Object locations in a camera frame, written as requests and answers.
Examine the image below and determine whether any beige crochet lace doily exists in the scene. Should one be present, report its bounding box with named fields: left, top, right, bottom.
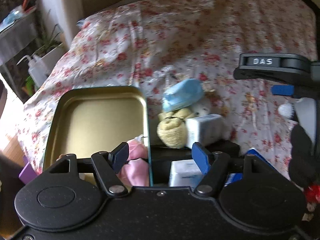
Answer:
left=176, top=80, right=229, bottom=118

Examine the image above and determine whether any purple block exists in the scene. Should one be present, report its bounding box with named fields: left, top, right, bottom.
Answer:
left=18, top=163, right=37, bottom=185

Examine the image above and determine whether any yellow rolled towel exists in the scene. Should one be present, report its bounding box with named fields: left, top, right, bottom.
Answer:
left=157, top=108, right=197, bottom=148

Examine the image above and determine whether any metal shelf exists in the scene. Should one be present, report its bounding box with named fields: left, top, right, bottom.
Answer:
left=1, top=7, right=37, bottom=100

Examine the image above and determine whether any black white penguin plush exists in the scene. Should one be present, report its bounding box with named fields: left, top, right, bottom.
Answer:
left=278, top=97, right=320, bottom=205

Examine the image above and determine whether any white squeeze bottle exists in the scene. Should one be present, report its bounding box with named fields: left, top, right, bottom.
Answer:
left=17, top=54, right=49, bottom=88

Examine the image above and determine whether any white teddy bear plush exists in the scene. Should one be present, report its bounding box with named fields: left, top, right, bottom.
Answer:
left=189, top=97, right=232, bottom=140

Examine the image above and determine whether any black box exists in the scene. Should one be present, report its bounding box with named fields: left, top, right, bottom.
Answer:
left=150, top=139, right=240, bottom=185

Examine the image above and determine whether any potted green plant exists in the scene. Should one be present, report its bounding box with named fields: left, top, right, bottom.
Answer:
left=26, top=24, right=66, bottom=89

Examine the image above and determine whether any small white wipe packet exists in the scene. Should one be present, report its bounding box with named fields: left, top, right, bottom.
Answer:
left=169, top=159, right=203, bottom=189

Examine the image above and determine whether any gold metal tin box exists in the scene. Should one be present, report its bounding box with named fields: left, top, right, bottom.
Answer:
left=43, top=86, right=152, bottom=185

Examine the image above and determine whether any floral pink bedspread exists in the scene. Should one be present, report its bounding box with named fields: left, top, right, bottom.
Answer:
left=18, top=0, right=319, bottom=175

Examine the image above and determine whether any pink soft cloth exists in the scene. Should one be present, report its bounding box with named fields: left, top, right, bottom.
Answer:
left=117, top=137, right=150, bottom=187

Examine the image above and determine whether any white tissue pack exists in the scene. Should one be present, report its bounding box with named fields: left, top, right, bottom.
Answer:
left=185, top=114, right=224, bottom=148

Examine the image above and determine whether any blue tissue packet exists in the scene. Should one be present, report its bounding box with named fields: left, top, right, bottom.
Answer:
left=224, top=147, right=276, bottom=187

